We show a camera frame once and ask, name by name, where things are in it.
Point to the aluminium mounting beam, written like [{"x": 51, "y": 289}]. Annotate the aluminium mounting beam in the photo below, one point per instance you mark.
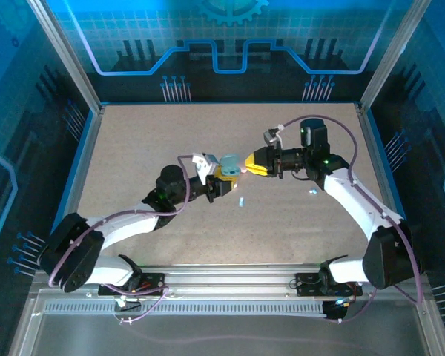
[{"x": 226, "y": 276}]

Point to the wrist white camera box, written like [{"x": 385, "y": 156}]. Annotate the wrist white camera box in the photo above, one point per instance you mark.
[
  {"x": 272, "y": 136},
  {"x": 204, "y": 163}
]

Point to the aluminium table side rail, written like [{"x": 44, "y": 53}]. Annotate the aluminium table side rail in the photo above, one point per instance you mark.
[
  {"x": 86, "y": 155},
  {"x": 376, "y": 155}
]

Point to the black connector box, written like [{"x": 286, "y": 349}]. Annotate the black connector box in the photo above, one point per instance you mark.
[{"x": 333, "y": 310}]

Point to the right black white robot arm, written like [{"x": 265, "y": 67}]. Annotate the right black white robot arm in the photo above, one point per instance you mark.
[{"x": 352, "y": 200}]

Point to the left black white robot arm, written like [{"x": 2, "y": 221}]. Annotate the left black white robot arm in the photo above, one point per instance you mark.
[{"x": 126, "y": 224}]

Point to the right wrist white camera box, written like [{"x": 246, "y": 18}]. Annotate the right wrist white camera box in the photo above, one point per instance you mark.
[{"x": 272, "y": 136}]

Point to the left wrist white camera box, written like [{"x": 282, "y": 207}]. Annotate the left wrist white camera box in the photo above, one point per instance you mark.
[{"x": 204, "y": 163}]

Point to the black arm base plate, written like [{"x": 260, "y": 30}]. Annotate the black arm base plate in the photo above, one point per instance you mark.
[
  {"x": 306, "y": 285},
  {"x": 152, "y": 283}
]

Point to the blue earbud charging case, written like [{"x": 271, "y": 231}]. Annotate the blue earbud charging case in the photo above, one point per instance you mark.
[{"x": 228, "y": 162}]

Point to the aluminium frame post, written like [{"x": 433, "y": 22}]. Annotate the aluminium frame post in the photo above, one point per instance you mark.
[
  {"x": 397, "y": 52},
  {"x": 66, "y": 52}
]

